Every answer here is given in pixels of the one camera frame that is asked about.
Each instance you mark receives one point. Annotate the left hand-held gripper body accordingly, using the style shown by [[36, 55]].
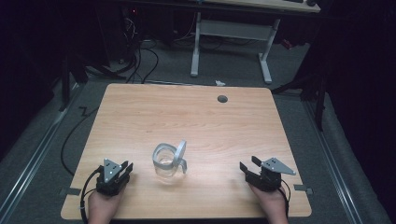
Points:
[[109, 177]]

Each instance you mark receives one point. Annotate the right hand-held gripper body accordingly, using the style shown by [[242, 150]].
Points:
[[267, 175]]

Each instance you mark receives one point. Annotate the clear glass jar with lid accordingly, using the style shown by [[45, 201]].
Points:
[[169, 160]]

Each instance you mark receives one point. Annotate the person's right hand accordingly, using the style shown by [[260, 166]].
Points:
[[270, 203]]

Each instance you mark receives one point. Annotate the grey tape strip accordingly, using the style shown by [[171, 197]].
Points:
[[303, 188], [72, 191]]

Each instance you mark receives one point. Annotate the white crumpled paper scrap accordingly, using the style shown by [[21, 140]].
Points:
[[220, 83]]

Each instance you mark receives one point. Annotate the black stand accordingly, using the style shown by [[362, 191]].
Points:
[[317, 93], [66, 84]]

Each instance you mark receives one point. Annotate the white-legged desk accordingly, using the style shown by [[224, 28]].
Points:
[[236, 31]]

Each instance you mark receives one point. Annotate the metal floor rail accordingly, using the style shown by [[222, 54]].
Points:
[[333, 161], [31, 161]]

